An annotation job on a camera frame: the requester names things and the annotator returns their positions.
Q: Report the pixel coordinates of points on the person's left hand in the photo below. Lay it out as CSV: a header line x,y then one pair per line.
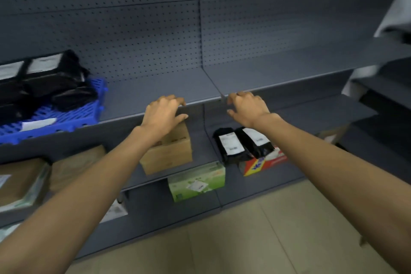
x,y
162,118

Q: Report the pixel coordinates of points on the person's right hand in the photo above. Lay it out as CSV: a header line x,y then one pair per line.
x,y
252,110

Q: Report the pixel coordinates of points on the black bag package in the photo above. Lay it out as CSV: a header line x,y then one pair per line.
x,y
11,70
13,106
231,145
257,142
75,98
43,63

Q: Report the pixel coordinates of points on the blue plastic grid mat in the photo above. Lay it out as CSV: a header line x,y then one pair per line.
x,y
80,116

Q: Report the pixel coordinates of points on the white paper label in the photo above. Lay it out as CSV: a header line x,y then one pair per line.
x,y
38,124

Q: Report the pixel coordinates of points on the person's right forearm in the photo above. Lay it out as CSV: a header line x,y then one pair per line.
x,y
337,180

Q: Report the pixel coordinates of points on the person's left forearm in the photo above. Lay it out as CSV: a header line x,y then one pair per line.
x,y
80,206

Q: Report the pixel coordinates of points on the brown cardboard box black print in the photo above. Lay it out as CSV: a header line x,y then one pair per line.
x,y
173,155

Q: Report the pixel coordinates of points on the red printed carton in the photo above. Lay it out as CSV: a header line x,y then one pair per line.
x,y
266,164

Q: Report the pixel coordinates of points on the green printed box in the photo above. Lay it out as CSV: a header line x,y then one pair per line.
x,y
196,180

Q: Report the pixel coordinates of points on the small cardboard box white sticker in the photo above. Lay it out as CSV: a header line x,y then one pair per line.
x,y
334,135

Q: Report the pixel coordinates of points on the plain brown cardboard box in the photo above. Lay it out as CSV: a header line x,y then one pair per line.
x,y
77,164

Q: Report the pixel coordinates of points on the grey pegboard shelving unit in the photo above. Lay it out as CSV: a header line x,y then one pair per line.
x,y
128,26
385,90

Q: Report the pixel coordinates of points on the white printed parcel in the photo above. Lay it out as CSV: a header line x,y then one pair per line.
x,y
114,212

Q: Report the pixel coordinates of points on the pale green flat parcel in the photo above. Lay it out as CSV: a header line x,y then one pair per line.
x,y
35,201

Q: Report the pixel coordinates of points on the brown padded envelope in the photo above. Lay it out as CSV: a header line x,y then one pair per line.
x,y
19,180

